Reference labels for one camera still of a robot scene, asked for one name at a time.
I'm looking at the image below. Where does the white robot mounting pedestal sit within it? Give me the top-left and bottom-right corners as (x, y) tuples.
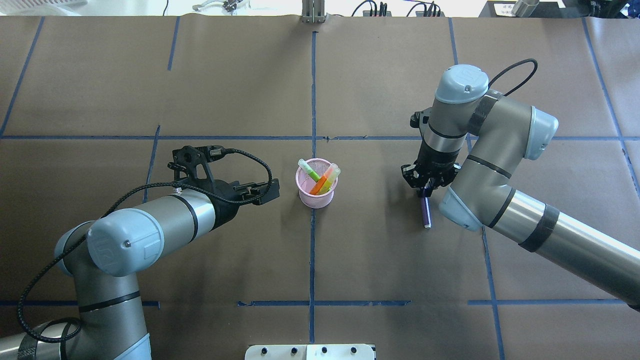
(244, 343), (377, 360)

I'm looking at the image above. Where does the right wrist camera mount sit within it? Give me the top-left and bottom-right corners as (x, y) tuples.
(409, 107), (432, 133)

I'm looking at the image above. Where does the pink mesh pen holder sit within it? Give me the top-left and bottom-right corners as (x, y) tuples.
(295, 158), (341, 209)

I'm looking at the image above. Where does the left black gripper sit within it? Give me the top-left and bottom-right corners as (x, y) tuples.
(200, 179), (281, 231)

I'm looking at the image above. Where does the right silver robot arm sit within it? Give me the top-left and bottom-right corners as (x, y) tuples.
(401, 64), (640, 311)

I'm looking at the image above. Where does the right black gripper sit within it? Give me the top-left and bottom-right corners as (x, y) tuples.
(401, 162), (462, 198)

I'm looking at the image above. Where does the purple highlighter pen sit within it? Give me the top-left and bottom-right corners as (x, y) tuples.
(420, 198), (432, 229)

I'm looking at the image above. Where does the small metal cup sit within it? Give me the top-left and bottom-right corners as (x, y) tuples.
(510, 0), (540, 18)

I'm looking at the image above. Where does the yellow highlighter pen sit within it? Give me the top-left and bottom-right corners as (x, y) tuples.
(318, 162), (341, 195)

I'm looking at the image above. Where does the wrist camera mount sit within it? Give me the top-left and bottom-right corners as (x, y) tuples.
(167, 145), (226, 193)
(409, 107), (432, 133)

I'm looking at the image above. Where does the orange highlighter pen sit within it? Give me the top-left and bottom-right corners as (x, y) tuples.
(308, 166), (335, 196)

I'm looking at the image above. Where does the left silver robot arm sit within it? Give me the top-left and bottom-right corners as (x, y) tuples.
(1, 178), (280, 360)

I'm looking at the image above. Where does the black power strip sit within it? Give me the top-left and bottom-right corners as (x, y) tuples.
(350, 0), (445, 18)

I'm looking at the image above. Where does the green highlighter pen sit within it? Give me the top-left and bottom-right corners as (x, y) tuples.
(297, 158), (321, 183)

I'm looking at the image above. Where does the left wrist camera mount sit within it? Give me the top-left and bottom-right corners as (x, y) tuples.
(167, 145), (226, 193)

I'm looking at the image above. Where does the aluminium frame post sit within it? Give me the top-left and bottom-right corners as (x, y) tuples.
(301, 0), (326, 24)

